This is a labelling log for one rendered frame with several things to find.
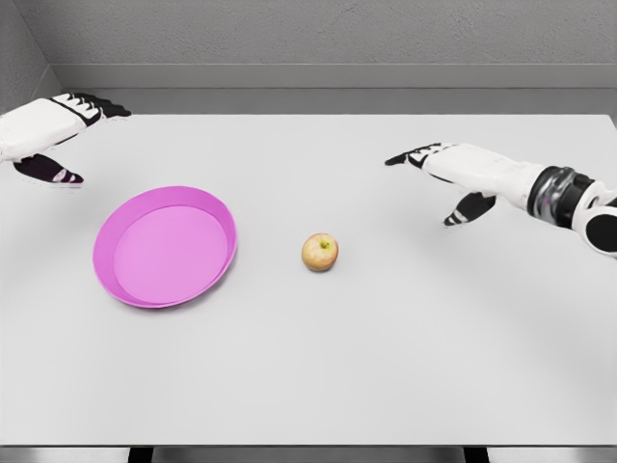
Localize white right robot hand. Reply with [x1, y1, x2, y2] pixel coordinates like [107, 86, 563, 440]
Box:
[384, 142, 513, 228]

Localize yellow-red apple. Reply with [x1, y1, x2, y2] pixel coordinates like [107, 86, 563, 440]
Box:
[301, 232, 340, 273]

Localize pink round plate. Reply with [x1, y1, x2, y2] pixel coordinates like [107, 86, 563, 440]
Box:
[93, 185, 239, 310]

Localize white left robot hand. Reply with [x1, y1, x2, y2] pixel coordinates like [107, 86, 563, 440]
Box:
[0, 92, 133, 185]

